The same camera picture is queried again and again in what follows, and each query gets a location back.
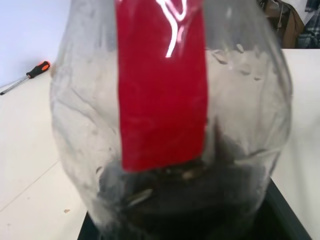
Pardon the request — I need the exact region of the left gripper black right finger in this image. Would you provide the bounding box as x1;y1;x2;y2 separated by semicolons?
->
254;178;314;240

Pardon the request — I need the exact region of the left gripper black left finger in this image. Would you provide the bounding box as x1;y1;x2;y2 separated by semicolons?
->
77;210;104;240

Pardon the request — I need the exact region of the blue plaid shirt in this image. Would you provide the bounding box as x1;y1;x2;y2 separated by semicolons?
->
296;14;320;49

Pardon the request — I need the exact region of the brown hanging jacket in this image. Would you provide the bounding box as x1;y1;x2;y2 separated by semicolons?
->
264;0;306;49

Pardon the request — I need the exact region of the black orange handled screwdriver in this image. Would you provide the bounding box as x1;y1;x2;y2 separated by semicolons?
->
0;60;52;96

